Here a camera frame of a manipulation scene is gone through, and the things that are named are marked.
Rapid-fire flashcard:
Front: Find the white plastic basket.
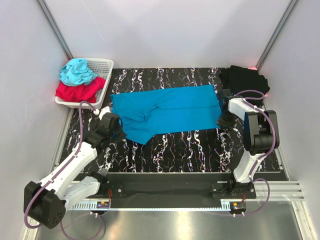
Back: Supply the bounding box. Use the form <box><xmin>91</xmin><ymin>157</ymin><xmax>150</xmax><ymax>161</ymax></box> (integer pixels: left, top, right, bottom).
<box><xmin>54</xmin><ymin>57</ymin><xmax>114</xmax><ymax>109</ymax></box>

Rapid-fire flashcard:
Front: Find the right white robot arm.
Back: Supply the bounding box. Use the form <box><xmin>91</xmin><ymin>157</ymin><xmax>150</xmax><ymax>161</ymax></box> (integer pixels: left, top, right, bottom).
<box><xmin>213</xmin><ymin>96</ymin><xmax>280</xmax><ymax>199</ymax></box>

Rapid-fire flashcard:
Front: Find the red t-shirt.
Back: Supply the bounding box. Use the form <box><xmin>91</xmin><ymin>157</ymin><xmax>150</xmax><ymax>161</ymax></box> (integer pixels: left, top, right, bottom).
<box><xmin>55</xmin><ymin>76</ymin><xmax>106</xmax><ymax>103</ymax></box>

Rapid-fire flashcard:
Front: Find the right aluminium corner post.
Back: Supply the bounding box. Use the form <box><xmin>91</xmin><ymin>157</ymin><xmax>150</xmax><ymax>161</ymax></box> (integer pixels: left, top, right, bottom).
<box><xmin>255</xmin><ymin>0</ymin><xmax>300</xmax><ymax>71</ymax></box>

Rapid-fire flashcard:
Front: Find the aluminium frame rail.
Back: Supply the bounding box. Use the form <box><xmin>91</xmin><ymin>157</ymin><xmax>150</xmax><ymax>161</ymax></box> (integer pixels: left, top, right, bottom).
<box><xmin>67</xmin><ymin>181</ymin><xmax>306</xmax><ymax>201</ymax></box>

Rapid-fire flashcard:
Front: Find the black folded t-shirt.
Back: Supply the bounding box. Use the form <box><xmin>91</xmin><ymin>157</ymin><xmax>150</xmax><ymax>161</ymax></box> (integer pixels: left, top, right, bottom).
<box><xmin>219</xmin><ymin>65</ymin><xmax>270</xmax><ymax>95</ymax></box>

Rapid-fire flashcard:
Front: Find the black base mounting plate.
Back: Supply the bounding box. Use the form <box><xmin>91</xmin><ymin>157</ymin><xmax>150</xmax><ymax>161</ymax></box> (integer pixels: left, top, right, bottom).
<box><xmin>107</xmin><ymin>173</ymin><xmax>257</xmax><ymax>211</ymax></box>

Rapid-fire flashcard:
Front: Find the aluminium corner post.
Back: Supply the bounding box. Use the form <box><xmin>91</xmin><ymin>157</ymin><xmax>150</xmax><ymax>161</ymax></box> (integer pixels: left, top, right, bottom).
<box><xmin>35</xmin><ymin>0</ymin><xmax>74</xmax><ymax>60</ymax></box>
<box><xmin>255</xmin><ymin>0</ymin><xmax>300</xmax><ymax>71</ymax></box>

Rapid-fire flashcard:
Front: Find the left aluminium corner post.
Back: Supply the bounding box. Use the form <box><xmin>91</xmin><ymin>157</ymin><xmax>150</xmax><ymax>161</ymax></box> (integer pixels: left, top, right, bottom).
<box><xmin>35</xmin><ymin>0</ymin><xmax>74</xmax><ymax>60</ymax></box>

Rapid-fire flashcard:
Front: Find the pink folded cloth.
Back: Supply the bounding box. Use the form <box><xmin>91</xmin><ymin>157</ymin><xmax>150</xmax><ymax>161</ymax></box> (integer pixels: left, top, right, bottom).
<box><xmin>248</xmin><ymin>67</ymin><xmax>270</xmax><ymax>98</ymax></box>

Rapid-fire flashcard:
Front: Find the blue t-shirt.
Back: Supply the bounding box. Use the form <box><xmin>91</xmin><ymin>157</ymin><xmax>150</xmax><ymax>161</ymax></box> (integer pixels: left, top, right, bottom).
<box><xmin>110</xmin><ymin>85</ymin><xmax>221</xmax><ymax>145</ymax></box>

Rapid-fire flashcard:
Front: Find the light turquoise t-shirt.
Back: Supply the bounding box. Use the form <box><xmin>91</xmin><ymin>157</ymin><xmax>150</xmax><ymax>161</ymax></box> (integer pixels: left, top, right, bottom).
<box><xmin>59</xmin><ymin>58</ymin><xmax>98</xmax><ymax>87</ymax></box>

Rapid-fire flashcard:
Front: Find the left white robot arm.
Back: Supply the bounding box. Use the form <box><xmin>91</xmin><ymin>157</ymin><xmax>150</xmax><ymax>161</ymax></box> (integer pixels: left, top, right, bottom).
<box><xmin>23</xmin><ymin>112</ymin><xmax>126</xmax><ymax>229</ymax></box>

